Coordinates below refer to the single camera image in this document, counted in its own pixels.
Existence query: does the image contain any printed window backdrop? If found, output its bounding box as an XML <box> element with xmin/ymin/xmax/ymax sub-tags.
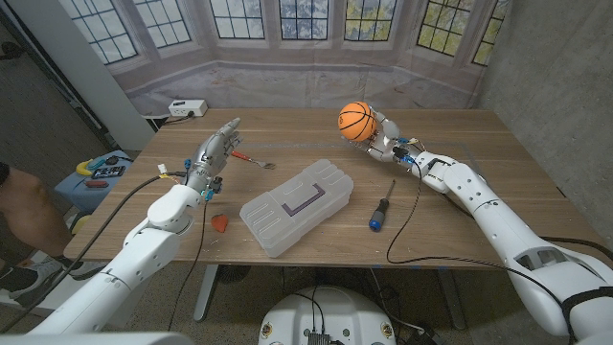
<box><xmin>57</xmin><ymin>0</ymin><xmax>513</xmax><ymax>116</ymax></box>

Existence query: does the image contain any clear plastic clamshell container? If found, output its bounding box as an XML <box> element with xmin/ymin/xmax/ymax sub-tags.
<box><xmin>238</xmin><ymin>158</ymin><xmax>354</xmax><ymax>259</ymax></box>

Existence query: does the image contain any grey table leg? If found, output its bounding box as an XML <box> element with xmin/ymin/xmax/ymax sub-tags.
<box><xmin>193</xmin><ymin>264</ymin><xmax>219</xmax><ymax>321</ymax></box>
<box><xmin>435</xmin><ymin>268</ymin><xmax>468</xmax><ymax>331</ymax></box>

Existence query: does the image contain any red handled metal fork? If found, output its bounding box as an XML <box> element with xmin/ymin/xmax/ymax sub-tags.
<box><xmin>231</xmin><ymin>150</ymin><xmax>277</xmax><ymax>171</ymax></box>

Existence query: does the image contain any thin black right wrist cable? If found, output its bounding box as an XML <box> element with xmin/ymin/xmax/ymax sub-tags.
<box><xmin>386</xmin><ymin>160</ymin><xmax>574</xmax><ymax>332</ymax></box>

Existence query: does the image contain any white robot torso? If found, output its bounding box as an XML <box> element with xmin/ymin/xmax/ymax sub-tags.
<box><xmin>258</xmin><ymin>286</ymin><xmax>397</xmax><ymax>345</ymax></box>

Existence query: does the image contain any grey tape outline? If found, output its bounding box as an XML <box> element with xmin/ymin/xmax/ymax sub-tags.
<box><xmin>136</xmin><ymin>141</ymin><xmax>545</xmax><ymax>269</ymax></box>

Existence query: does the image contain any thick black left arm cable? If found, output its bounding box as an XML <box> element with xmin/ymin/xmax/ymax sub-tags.
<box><xmin>0</xmin><ymin>171</ymin><xmax>188</xmax><ymax>334</ymax></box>

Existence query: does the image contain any thin black left wrist cable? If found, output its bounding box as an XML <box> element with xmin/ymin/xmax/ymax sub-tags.
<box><xmin>167</xmin><ymin>200</ymin><xmax>210</xmax><ymax>332</ymax></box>

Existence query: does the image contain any white power strip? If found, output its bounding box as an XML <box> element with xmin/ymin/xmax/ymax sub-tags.
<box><xmin>168</xmin><ymin>99</ymin><xmax>209</xmax><ymax>119</ymax></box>

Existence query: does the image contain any black power strip cord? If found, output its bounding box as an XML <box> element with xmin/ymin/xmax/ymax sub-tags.
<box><xmin>155</xmin><ymin>112</ymin><xmax>195</xmax><ymax>130</ymax></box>

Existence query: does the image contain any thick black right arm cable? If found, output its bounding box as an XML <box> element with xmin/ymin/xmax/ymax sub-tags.
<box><xmin>540</xmin><ymin>235</ymin><xmax>613</xmax><ymax>263</ymax></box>

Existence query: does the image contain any blue stool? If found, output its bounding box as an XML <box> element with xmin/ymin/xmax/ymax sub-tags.
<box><xmin>54</xmin><ymin>150</ymin><xmax>133</xmax><ymax>215</ymax></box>

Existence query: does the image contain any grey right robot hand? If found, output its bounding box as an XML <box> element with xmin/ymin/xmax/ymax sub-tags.
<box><xmin>356</xmin><ymin>109</ymin><xmax>418</xmax><ymax>164</ymax></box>

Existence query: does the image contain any orange mini basketball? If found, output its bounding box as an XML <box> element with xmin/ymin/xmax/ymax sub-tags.
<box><xmin>337</xmin><ymin>101</ymin><xmax>378</xmax><ymax>143</ymax></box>

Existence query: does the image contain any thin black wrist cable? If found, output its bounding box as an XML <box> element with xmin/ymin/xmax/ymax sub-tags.
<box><xmin>167</xmin><ymin>200</ymin><xmax>210</xmax><ymax>332</ymax></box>
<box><xmin>386</xmin><ymin>160</ymin><xmax>574</xmax><ymax>332</ymax></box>

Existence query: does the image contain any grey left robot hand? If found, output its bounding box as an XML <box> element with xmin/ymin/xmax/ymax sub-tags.
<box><xmin>185</xmin><ymin>117</ymin><xmax>243</xmax><ymax>193</ymax></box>

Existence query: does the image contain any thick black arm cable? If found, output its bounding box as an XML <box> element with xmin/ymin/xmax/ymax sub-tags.
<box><xmin>540</xmin><ymin>235</ymin><xmax>613</xmax><ymax>263</ymax></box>
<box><xmin>0</xmin><ymin>171</ymin><xmax>188</xmax><ymax>334</ymax></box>

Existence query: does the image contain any black blue handled screwdriver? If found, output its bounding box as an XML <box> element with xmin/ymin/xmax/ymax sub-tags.
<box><xmin>368</xmin><ymin>179</ymin><xmax>397</xmax><ymax>233</ymax></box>

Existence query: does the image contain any person with grey sneakers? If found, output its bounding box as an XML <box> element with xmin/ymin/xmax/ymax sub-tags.
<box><xmin>0</xmin><ymin>161</ymin><xmax>109</xmax><ymax>308</ymax></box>

